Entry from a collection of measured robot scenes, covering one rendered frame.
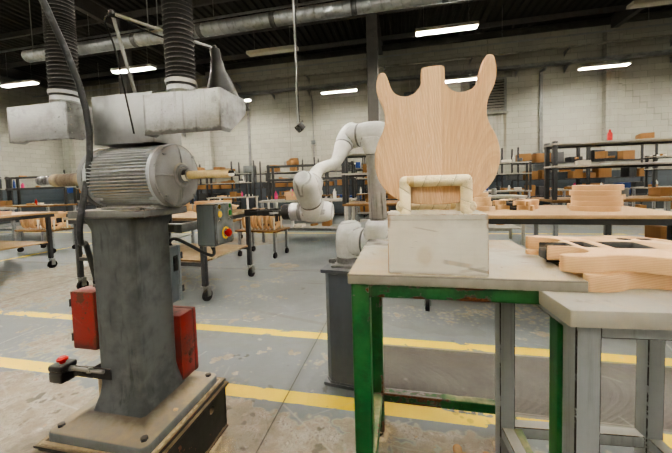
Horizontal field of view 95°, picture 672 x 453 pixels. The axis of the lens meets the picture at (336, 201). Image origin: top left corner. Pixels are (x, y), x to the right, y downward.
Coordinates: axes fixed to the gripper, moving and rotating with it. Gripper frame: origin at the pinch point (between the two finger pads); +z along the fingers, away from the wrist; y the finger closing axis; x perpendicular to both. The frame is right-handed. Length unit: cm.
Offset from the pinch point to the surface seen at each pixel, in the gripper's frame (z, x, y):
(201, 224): 19.6, -4.2, -13.0
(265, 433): -6, -107, -9
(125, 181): 28, 16, -44
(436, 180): -83, 13, -50
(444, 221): -84, 1, -51
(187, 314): 27, -46, -17
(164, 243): 29.3, -10.8, -25.7
